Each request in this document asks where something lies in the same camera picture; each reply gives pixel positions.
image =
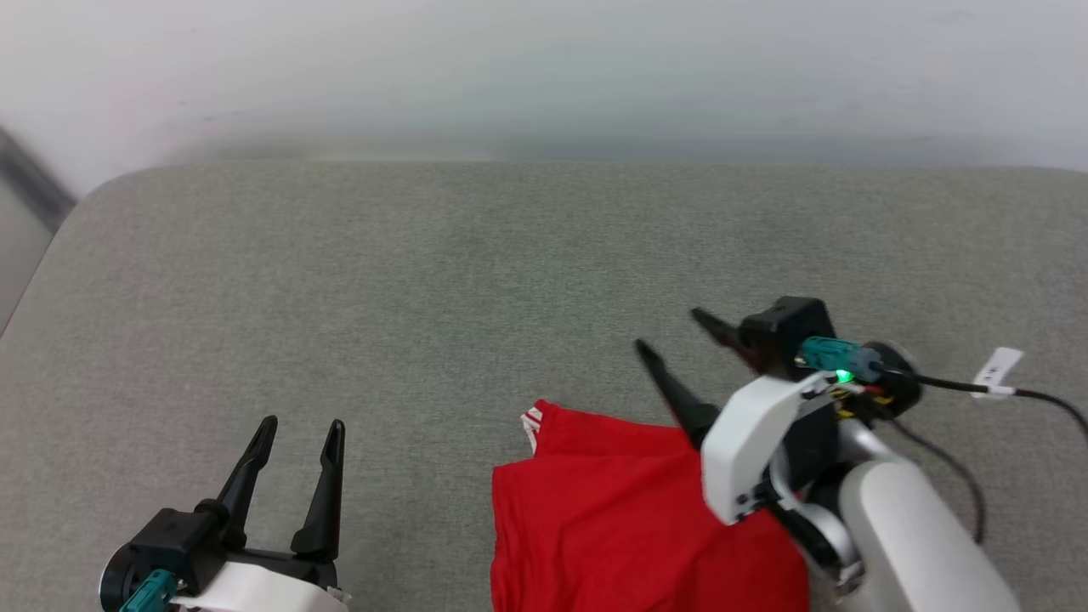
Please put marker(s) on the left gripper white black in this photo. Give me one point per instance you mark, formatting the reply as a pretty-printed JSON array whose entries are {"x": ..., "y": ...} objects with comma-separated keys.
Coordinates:
[{"x": 263, "y": 582}]

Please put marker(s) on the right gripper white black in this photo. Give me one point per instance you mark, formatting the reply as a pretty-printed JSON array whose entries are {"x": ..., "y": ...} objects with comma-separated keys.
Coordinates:
[{"x": 752, "y": 442}]

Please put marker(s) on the red Bulls basketball jersey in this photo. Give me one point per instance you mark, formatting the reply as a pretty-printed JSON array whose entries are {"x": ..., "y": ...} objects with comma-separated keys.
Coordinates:
[{"x": 612, "y": 527}]

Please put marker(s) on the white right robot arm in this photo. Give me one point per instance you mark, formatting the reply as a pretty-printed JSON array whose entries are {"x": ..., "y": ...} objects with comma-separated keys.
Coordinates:
[{"x": 909, "y": 535}]

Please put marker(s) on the grey fabric sofa cushion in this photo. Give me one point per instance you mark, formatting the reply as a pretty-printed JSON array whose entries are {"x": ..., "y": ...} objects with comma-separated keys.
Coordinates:
[{"x": 425, "y": 297}]

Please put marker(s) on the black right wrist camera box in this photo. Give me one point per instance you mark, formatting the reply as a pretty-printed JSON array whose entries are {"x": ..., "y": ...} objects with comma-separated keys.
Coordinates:
[{"x": 786, "y": 336}]

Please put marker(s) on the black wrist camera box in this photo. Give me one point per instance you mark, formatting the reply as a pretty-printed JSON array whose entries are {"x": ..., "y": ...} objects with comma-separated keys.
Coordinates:
[
  {"x": 786, "y": 336},
  {"x": 174, "y": 548}
]

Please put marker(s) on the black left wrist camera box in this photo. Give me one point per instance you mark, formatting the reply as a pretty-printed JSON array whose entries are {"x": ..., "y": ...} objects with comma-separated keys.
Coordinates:
[{"x": 174, "y": 548}]

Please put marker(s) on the teal right camera connector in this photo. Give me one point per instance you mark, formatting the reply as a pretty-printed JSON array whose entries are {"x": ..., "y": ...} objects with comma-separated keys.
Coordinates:
[{"x": 837, "y": 355}]

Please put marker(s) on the teal camera connector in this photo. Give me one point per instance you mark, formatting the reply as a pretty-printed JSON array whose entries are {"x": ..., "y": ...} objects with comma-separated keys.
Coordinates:
[
  {"x": 149, "y": 595},
  {"x": 837, "y": 355}
]

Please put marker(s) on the teal left camera connector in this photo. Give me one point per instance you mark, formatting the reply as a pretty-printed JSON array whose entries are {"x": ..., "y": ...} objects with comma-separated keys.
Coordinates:
[{"x": 149, "y": 595}]

